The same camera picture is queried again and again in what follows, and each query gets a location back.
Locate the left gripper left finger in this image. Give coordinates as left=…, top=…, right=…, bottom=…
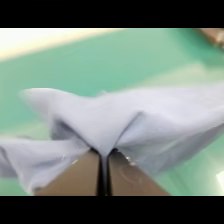
left=34, top=148, right=104, bottom=197

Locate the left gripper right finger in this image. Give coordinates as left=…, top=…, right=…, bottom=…
left=107, top=148, right=171, bottom=197

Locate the light blue shirt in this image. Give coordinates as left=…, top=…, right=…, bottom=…
left=0, top=83, right=224, bottom=195

